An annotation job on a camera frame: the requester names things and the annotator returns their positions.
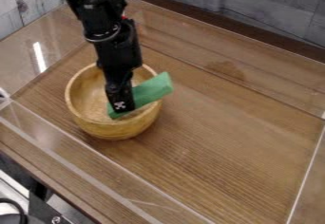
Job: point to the brown wooden bowl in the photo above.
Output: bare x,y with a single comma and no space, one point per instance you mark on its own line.
87,104

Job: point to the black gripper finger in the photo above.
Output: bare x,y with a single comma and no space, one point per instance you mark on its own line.
120,97

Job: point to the black metal bracket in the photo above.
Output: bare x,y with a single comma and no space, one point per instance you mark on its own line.
41,213

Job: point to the green rectangular block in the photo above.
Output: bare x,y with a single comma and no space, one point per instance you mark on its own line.
145,93

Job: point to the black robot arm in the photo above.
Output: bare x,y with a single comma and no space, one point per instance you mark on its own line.
111,32

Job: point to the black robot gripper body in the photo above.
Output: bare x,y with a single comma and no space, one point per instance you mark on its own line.
119,55

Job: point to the clear acrylic tray enclosure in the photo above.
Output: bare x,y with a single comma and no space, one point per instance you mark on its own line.
234,154

